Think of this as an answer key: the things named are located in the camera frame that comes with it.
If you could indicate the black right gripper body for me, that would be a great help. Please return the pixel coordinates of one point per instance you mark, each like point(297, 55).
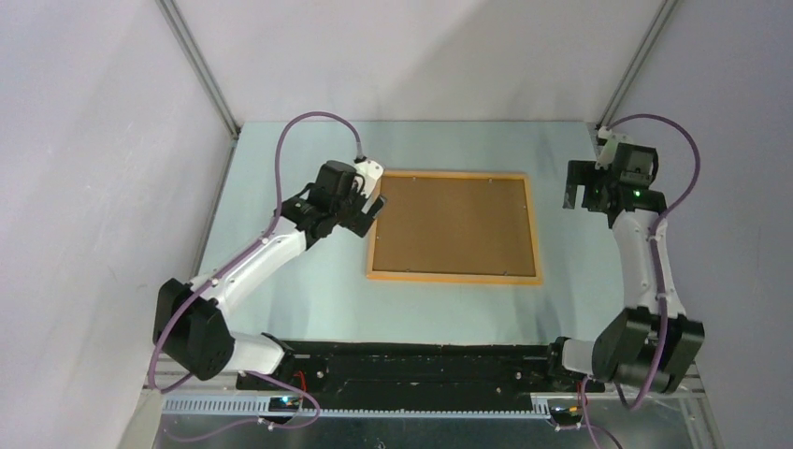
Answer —
point(597, 180)

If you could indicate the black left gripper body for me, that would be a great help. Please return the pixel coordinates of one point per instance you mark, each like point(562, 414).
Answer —
point(349, 212)

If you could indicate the brown cardboard backing board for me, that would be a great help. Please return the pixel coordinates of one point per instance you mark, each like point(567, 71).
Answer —
point(455, 226)

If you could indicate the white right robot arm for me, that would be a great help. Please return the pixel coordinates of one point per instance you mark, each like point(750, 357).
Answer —
point(651, 343)

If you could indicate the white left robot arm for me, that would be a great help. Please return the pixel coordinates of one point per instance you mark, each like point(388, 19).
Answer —
point(192, 318)

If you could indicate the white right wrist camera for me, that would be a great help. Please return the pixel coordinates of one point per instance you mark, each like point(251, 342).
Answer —
point(608, 141)

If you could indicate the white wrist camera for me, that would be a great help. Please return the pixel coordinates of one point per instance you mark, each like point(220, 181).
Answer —
point(608, 141)
point(371, 172)

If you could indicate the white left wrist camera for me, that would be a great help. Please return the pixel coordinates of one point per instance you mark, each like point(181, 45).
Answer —
point(371, 172)

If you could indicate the aluminium front rail frame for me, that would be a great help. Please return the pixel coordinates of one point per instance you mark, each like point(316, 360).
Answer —
point(261, 399)

